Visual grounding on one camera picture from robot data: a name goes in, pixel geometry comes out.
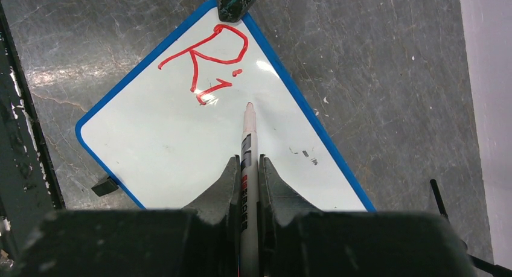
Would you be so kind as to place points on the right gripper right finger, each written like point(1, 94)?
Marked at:
point(298, 239)

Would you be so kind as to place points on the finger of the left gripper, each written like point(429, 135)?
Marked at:
point(231, 11)

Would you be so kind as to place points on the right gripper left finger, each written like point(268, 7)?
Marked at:
point(199, 239)

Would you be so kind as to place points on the red whiteboard marker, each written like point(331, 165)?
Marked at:
point(249, 196)

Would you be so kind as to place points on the blue framed whiteboard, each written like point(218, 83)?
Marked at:
point(166, 131)

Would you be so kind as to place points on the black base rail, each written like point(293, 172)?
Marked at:
point(29, 186)

